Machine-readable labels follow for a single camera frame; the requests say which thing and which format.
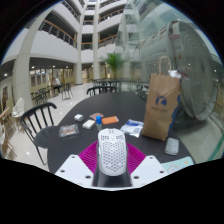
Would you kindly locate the flat orange pad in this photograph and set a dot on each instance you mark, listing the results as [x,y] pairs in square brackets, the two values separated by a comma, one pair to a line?
[110,120]

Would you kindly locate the black spindle-back chair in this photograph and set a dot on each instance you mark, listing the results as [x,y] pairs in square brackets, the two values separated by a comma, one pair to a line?
[43,138]
[100,89]

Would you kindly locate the white perforated computer mouse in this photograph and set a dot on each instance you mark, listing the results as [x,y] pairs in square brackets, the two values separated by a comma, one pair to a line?
[112,153]

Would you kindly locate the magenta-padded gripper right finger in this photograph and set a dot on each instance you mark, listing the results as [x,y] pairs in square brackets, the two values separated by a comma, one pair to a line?
[148,170]

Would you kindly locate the light wooden chair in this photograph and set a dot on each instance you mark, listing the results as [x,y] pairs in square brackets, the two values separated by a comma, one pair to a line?
[4,116]

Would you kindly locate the white rectangular box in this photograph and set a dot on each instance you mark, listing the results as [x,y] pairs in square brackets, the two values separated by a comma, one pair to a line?
[88,124]

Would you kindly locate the large round grey fan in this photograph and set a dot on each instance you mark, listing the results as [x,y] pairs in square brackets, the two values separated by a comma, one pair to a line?
[196,70]

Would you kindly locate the flat brown card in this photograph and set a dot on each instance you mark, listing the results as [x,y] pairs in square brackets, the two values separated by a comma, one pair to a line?
[95,115]

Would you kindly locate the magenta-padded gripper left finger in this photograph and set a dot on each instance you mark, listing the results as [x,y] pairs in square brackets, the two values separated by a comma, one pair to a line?
[75,170]

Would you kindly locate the potted palm plant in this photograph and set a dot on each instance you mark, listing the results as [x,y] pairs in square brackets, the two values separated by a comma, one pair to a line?
[114,61]

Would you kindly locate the white lattice chair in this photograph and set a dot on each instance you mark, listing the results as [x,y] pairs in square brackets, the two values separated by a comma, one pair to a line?
[18,108]

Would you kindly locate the small white box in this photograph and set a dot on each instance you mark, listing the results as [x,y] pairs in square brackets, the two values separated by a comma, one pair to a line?
[78,117]

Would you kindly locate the person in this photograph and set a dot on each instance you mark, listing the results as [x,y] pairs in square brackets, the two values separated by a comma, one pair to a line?
[56,83]

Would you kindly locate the brown paper carrier bag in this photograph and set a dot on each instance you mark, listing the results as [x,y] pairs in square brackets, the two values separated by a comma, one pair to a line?
[160,110]

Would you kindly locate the group of dark chairs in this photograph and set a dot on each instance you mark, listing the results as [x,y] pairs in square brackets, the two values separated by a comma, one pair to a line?
[40,96]

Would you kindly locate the small blue-capped bottle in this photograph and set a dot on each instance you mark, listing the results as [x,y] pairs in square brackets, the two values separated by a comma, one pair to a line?
[99,122]

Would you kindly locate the clear plastic snack bag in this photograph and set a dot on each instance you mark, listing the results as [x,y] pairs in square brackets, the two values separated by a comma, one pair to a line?
[69,130]

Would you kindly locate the black bar stool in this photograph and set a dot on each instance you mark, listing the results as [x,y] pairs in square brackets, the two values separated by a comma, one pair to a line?
[67,89]

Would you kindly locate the blue and white plastic packet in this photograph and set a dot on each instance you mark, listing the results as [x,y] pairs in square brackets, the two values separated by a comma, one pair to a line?
[132,127]

